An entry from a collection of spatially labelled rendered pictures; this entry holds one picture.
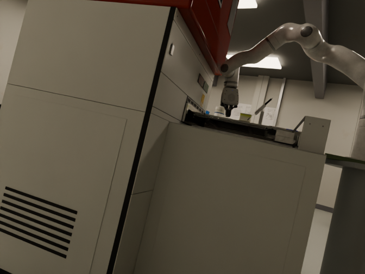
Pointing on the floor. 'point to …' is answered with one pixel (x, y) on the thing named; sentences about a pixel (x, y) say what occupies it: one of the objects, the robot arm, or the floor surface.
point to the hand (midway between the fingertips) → (227, 113)
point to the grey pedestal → (347, 223)
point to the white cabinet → (228, 206)
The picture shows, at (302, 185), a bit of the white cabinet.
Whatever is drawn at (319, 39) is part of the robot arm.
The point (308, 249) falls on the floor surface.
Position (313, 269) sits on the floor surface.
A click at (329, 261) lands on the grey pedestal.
